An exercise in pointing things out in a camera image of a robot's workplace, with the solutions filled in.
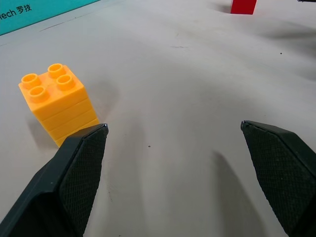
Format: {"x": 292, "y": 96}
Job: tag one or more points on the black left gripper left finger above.
{"x": 61, "y": 182}

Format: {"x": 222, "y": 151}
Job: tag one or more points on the red toy building block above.
{"x": 243, "y": 6}

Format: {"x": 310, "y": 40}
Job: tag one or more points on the teal printed box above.
{"x": 27, "y": 12}

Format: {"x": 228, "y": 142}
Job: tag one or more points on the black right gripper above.
{"x": 306, "y": 1}

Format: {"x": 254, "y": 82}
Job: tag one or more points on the yellow toy brick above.
{"x": 59, "y": 103}

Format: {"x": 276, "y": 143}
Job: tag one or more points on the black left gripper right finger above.
{"x": 284, "y": 177}

